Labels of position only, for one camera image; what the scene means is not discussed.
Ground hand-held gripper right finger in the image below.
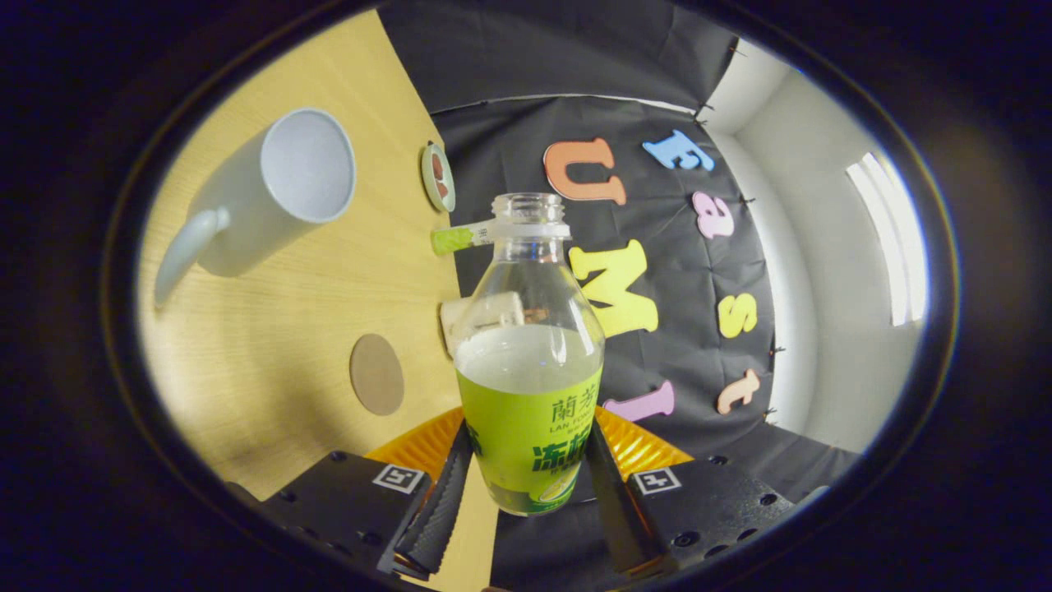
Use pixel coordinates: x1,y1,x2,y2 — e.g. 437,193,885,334
585,407,813,578

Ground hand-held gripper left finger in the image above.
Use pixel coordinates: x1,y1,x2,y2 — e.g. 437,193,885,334
253,407,474,581

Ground clear juice bottle green label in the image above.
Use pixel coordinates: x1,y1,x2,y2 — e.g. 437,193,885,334
450,192,607,517

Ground round brown coaster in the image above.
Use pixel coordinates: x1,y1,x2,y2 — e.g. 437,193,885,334
349,333,405,417

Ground white cup with handle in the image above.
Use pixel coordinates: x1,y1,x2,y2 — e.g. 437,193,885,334
154,108,358,307

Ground capped white green bottle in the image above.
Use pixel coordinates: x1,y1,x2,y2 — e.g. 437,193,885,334
431,220,495,256

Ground white toaster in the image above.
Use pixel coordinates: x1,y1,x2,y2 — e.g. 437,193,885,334
440,292,527,358

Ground wooden table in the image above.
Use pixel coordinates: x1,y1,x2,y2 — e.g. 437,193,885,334
136,8,504,592

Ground small pale green plate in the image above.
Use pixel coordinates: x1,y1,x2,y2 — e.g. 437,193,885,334
421,141,456,214

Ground ceiling light panel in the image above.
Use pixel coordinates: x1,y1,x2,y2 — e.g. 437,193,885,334
847,152,930,328

